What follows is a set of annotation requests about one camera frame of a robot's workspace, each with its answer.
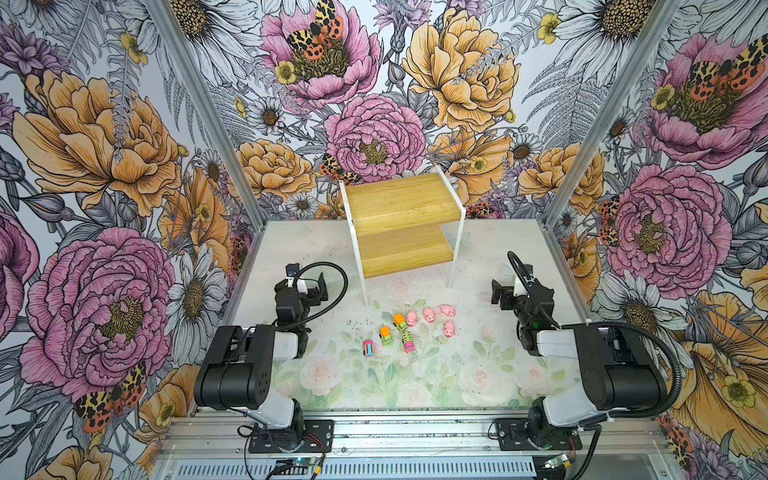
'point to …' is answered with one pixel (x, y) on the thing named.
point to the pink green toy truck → (409, 345)
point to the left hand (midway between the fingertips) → (308, 282)
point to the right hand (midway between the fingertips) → (509, 287)
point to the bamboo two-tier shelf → (402, 223)
